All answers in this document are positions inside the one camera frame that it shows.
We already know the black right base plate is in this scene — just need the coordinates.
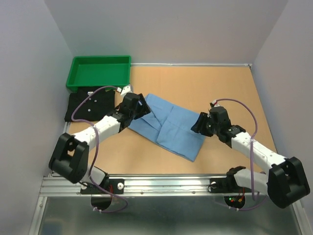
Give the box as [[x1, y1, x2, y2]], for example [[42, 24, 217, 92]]
[[207, 177, 251, 193]]

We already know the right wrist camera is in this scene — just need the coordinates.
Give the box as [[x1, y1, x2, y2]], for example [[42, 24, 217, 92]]
[[210, 100, 220, 108]]

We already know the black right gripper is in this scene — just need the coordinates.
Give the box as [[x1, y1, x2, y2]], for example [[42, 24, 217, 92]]
[[191, 112, 220, 137]]

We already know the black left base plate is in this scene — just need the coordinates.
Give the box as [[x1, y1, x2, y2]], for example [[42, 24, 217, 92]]
[[80, 178, 125, 195]]

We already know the folded black shirt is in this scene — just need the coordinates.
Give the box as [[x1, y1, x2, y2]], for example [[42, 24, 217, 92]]
[[64, 87, 115, 122]]

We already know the aluminium mounting rail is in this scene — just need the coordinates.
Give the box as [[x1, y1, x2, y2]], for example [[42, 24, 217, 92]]
[[39, 174, 300, 197]]

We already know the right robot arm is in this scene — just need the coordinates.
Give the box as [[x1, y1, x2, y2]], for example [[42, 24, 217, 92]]
[[191, 106, 311, 209]]

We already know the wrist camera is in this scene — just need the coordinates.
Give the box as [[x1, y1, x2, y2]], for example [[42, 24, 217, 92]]
[[210, 100, 220, 108], [116, 84, 134, 97]]

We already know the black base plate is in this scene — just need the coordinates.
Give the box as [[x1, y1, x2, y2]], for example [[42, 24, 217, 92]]
[[207, 177, 251, 193], [80, 178, 125, 195]]

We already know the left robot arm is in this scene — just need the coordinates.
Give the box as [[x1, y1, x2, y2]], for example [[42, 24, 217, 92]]
[[48, 93, 151, 193]]

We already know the light blue long sleeve shirt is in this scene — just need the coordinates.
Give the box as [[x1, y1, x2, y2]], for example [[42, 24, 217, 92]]
[[129, 94, 205, 162]]

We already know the green plastic tray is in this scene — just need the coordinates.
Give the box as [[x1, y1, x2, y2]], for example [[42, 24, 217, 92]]
[[66, 55, 131, 92]]

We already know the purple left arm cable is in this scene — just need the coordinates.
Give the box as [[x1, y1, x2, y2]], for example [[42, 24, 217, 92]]
[[71, 85, 129, 213]]

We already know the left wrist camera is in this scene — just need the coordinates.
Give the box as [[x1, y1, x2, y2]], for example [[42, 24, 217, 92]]
[[116, 84, 134, 97]]

